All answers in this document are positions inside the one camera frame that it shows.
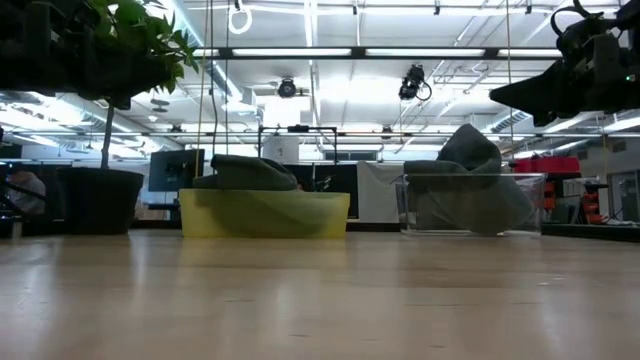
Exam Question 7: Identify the green leafy plant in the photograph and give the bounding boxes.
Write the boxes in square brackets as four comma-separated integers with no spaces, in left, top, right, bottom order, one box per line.
[84,0,200,170]

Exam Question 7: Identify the yellow hanging cable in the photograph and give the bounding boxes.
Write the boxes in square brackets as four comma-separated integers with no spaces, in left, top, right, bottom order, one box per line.
[505,0,515,161]

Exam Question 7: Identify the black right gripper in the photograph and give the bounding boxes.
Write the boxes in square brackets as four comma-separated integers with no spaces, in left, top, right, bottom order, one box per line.
[489,29,640,127]

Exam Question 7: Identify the black plant pot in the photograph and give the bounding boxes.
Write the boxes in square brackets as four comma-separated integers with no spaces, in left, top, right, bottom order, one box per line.
[56,167,145,236]

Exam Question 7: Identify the black bench top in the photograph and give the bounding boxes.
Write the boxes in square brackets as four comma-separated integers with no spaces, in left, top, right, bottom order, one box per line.
[542,222,640,244]

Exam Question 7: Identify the parts bin rack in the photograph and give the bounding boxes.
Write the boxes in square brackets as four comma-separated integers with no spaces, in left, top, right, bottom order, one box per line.
[542,172,610,226]

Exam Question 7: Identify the person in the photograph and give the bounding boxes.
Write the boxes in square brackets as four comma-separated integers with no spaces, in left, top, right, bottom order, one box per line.
[5,167,49,217]

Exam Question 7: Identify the black overhead frame bar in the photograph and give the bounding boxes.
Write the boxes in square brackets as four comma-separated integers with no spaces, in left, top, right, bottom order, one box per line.
[192,46,564,62]

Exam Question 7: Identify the red storage bins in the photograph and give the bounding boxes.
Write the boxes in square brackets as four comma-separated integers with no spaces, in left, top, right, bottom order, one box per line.
[513,156,582,175]

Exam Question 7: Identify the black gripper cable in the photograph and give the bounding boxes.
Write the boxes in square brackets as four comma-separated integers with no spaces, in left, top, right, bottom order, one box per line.
[549,0,607,51]

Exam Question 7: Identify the thin black frame bar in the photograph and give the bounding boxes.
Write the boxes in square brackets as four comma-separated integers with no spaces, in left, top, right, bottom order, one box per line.
[9,131,640,140]

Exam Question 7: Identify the white hanging ring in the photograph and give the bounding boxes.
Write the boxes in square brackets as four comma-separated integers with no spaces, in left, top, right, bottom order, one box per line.
[228,2,253,36]

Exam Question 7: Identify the white board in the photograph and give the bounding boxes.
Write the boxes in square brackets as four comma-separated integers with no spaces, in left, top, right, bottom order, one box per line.
[357,160,405,224]

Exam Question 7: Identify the round black ceiling fixture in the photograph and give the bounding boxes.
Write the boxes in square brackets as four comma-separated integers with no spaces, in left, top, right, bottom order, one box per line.
[277,77,299,99]

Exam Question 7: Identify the hanging camera with cable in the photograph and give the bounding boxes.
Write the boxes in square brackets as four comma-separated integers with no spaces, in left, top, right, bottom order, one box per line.
[398,63,433,102]

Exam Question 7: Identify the clear plastic bin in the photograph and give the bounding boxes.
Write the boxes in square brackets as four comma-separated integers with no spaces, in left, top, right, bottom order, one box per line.
[394,172,547,237]

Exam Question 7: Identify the black monitor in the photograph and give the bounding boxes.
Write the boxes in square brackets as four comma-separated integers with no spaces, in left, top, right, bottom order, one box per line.
[148,148,206,193]

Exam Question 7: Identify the yellow plastic bin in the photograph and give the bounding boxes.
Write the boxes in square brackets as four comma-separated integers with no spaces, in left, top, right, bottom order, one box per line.
[178,188,351,240]

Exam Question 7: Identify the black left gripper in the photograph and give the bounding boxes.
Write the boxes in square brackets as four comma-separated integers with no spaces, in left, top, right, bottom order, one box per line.
[82,44,174,110]

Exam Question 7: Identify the silver ventilation duct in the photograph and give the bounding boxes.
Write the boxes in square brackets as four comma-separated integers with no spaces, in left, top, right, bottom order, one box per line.
[489,107,536,134]

